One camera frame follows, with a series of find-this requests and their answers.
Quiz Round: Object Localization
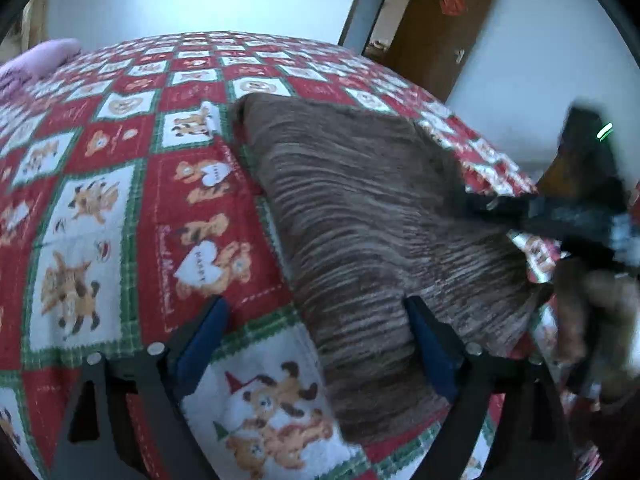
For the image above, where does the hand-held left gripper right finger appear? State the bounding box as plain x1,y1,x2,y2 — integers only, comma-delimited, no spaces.
402,295,577,480

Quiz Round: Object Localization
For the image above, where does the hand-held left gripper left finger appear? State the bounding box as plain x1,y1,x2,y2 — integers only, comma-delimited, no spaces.
50,296,232,480

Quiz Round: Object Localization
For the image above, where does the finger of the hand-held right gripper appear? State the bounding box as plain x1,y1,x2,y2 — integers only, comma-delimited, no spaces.
461,191,537,227

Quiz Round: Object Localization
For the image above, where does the brown striped knitted garment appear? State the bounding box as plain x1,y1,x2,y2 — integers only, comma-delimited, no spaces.
232,94,555,447

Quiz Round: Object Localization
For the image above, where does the person's right hand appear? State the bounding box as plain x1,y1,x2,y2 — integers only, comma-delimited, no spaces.
552,255,640,407

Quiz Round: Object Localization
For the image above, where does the red printed bear blanket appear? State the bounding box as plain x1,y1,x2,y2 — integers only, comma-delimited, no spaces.
0,31,603,480

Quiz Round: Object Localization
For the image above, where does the brown wooden door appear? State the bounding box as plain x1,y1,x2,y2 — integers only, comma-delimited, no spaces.
394,0,501,92

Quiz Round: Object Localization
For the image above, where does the dark door frame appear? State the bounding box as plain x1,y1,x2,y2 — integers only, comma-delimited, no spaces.
338,0,427,57

